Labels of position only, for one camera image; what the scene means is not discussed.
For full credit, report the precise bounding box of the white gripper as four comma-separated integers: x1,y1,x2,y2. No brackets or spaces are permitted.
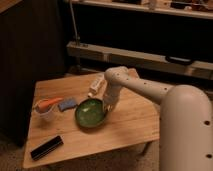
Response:
103,87,120,111

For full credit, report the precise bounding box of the green ceramic bowl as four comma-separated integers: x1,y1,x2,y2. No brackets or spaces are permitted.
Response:
75,98,106,128

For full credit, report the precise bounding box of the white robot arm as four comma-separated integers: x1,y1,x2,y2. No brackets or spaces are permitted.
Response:
103,66,213,171

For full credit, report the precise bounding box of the white tube bottle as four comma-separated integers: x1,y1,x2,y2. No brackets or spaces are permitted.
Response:
88,73,105,97

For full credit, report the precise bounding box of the metal stand pole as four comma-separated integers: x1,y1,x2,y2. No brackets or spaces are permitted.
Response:
69,0,83,74

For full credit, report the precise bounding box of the blue sponge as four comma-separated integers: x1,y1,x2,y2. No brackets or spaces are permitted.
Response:
58,98,77,112

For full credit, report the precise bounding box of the wooden table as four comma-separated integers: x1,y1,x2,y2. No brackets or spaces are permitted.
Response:
22,68,161,170

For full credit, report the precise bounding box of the orange carrot toy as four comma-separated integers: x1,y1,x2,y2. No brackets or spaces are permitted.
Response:
36,97,62,111

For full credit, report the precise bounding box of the clear plastic measuring cup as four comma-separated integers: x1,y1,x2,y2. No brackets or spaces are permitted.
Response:
32,99,54,122

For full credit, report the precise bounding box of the black rectangular box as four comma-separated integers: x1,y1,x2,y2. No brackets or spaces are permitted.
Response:
30,136,63,160

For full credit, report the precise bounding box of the long grey case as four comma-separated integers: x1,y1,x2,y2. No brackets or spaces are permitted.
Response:
66,41,213,80

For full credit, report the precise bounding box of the wooden shelf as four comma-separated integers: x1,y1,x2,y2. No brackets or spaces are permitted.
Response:
63,0,213,20

